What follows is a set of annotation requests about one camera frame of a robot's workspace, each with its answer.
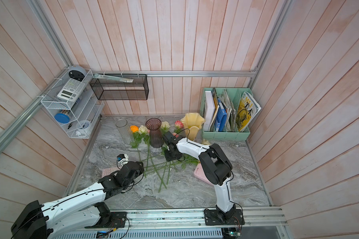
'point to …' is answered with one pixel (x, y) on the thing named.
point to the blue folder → (221, 120)
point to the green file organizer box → (227, 112)
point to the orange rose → (137, 141)
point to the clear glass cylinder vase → (124, 131)
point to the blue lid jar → (63, 117)
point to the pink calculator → (108, 171)
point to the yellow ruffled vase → (192, 121)
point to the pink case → (200, 173)
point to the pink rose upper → (178, 126)
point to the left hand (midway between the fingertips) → (141, 166)
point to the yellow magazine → (248, 109)
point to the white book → (209, 107)
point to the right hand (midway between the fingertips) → (170, 157)
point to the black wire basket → (112, 89)
